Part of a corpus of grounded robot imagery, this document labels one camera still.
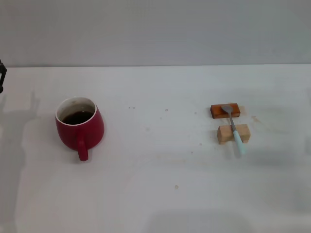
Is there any red ceramic coffee cup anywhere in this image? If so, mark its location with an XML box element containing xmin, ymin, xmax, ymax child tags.
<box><xmin>55</xmin><ymin>97</ymin><xmax>105</xmax><ymax>162</ymax></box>

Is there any metal spoon with blue handle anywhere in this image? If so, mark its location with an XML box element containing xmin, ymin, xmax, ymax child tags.
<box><xmin>220</xmin><ymin>103</ymin><xmax>247</xmax><ymax>156</ymax></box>

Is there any dark brown wooden block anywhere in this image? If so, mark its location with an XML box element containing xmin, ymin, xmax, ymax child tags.
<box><xmin>210</xmin><ymin>103</ymin><xmax>241</xmax><ymax>119</ymax></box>

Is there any light wooden spoon rest block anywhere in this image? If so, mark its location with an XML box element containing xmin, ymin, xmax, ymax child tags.
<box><xmin>217</xmin><ymin>124</ymin><xmax>250</xmax><ymax>145</ymax></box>

